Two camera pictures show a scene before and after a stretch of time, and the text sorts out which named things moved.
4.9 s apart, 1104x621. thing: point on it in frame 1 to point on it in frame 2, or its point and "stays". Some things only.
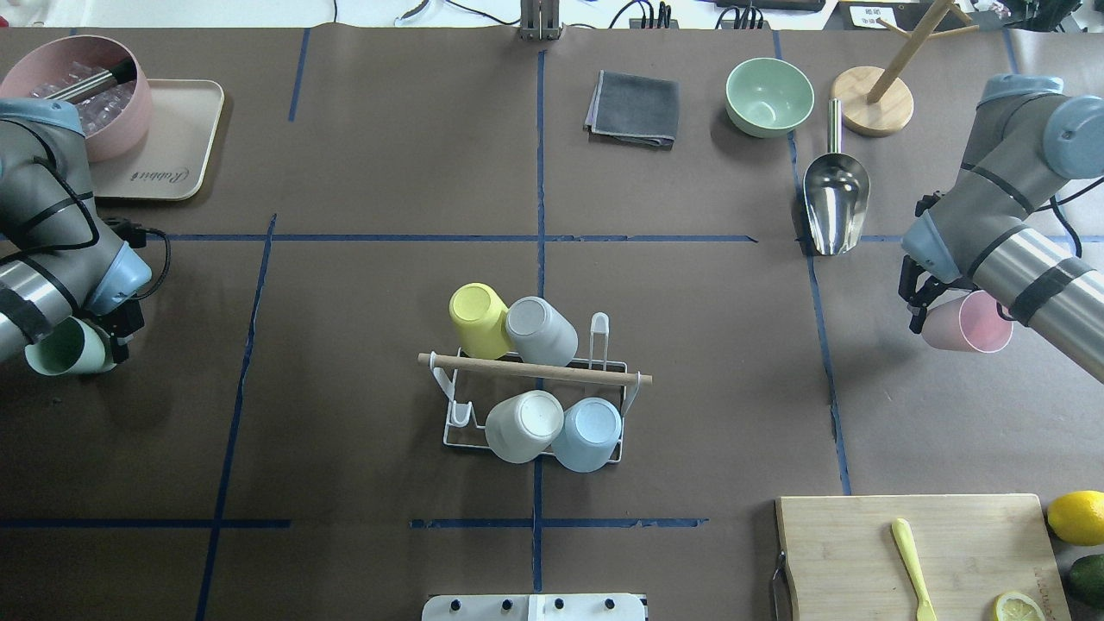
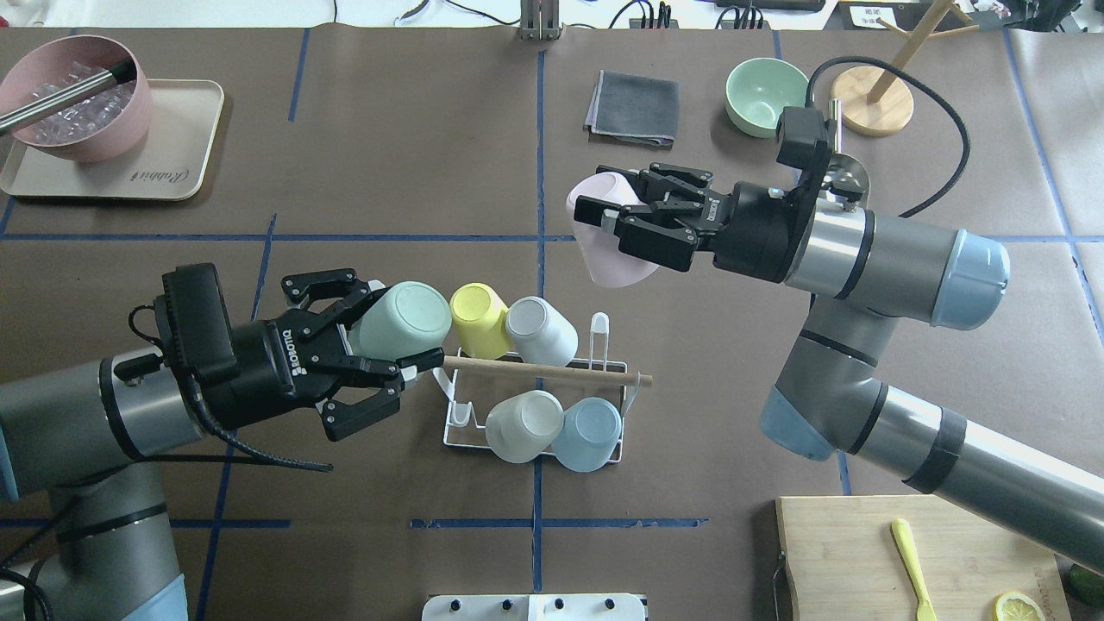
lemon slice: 1015,606 stays
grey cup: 539,332 stays
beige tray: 175,162 stays
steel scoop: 836,187 stays
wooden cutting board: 843,562 stays
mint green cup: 76,346 to 409,318
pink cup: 971,323 to 608,265
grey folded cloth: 634,109 stays
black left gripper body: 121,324 to 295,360
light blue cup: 586,435 stays
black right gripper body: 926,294 to 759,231
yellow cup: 478,314 stays
